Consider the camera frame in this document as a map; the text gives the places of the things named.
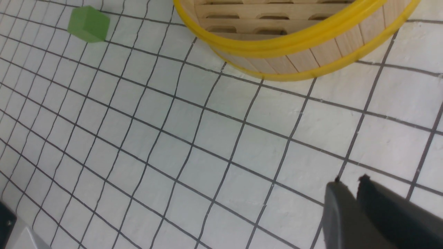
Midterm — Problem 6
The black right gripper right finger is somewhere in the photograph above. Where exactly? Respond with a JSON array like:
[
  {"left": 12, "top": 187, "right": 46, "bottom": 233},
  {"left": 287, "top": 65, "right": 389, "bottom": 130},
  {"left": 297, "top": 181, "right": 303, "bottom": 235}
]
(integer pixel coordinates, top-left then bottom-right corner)
[{"left": 356, "top": 175, "right": 443, "bottom": 249}]

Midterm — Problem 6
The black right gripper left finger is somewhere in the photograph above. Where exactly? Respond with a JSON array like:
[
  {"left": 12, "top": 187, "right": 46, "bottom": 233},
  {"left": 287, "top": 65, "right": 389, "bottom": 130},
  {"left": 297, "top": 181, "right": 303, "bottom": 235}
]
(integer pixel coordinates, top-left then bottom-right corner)
[{"left": 322, "top": 177, "right": 398, "bottom": 249}]

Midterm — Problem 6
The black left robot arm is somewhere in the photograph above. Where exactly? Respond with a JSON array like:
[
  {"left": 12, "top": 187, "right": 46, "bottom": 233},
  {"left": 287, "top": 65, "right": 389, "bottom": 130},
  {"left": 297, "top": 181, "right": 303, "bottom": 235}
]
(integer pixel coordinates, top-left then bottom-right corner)
[{"left": 0, "top": 201, "right": 51, "bottom": 249}]

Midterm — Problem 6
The bamboo steamer tray yellow rim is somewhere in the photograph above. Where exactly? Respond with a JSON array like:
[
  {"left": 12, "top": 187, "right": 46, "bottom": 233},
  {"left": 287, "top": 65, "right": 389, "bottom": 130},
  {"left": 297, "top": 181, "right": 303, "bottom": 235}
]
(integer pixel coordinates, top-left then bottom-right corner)
[{"left": 173, "top": 0, "right": 419, "bottom": 81}]

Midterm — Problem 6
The white black grid tablecloth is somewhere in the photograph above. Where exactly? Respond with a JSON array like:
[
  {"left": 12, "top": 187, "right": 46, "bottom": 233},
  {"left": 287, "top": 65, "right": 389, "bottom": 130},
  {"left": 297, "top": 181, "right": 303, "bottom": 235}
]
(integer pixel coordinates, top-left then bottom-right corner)
[{"left": 0, "top": 0, "right": 443, "bottom": 249}]

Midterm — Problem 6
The green foam cube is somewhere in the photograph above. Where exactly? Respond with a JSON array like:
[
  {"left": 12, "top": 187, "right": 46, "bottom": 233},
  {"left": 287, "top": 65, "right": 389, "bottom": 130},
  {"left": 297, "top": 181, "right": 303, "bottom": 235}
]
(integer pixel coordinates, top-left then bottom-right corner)
[{"left": 67, "top": 6, "right": 110, "bottom": 43}]

